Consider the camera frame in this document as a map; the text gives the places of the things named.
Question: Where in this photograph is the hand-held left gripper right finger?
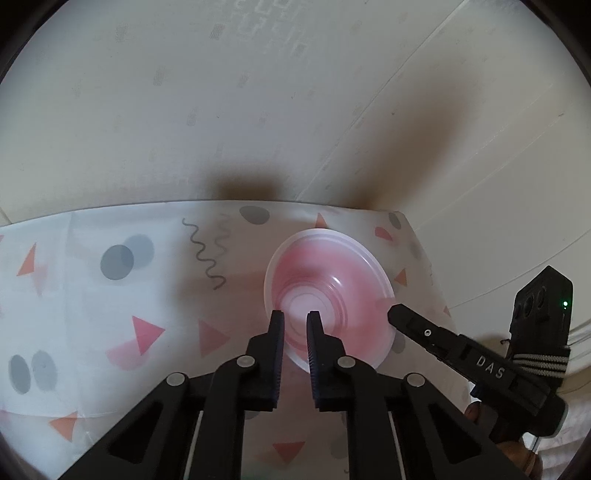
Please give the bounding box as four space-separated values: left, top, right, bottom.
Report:
307 311 527 480

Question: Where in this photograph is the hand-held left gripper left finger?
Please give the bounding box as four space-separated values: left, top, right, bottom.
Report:
60 310 286 480

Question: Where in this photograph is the red plastic bowl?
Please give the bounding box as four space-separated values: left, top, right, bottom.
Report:
264 228 396 374

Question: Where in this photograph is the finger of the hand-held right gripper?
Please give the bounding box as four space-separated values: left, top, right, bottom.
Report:
387 304 463 366

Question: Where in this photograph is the person's right hand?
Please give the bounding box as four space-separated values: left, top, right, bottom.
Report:
464 401 543 478

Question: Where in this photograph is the white patterned tablecloth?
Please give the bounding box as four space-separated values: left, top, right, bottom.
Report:
0 199 455 480

